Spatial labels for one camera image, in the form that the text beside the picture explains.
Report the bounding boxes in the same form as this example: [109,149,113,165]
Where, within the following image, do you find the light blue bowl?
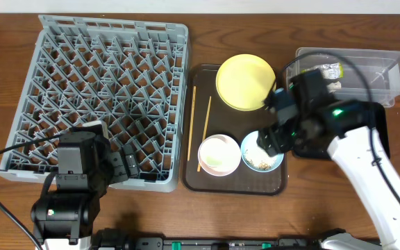
[240,131,284,172]

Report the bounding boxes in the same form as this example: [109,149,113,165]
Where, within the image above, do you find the yellow plate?
[215,54,276,111]

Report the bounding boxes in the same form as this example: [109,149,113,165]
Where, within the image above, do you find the white pink cup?
[197,134,241,177]

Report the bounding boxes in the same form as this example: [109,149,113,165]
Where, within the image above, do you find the orange green snack wrapper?
[302,62,344,80]

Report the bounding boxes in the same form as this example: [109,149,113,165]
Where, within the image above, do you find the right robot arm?
[257,69,400,249]

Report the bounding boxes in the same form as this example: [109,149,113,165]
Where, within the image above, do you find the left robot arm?
[31,121,139,249]

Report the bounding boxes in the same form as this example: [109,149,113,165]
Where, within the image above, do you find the black waste tray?
[291,99,391,165]

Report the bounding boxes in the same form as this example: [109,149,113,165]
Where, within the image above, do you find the crumpled white tissue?
[327,81,342,93]

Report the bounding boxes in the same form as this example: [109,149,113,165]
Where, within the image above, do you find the right wooden chopstick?
[197,96,212,172]

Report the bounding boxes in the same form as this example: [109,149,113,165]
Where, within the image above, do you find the wooden chopstick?
[197,96,212,172]
[187,85,197,162]

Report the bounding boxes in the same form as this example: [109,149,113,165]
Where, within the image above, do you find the dark brown serving tray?
[180,65,288,196]

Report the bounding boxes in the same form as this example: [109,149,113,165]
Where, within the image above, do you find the grey plastic dish rack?
[0,15,190,192]

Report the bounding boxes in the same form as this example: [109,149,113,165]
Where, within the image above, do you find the left wooden chopstick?
[187,85,197,162]

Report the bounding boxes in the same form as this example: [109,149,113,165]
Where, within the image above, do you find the clear plastic bin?
[285,47,400,108]

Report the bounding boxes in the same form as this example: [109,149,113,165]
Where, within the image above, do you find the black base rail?
[92,228,381,250]

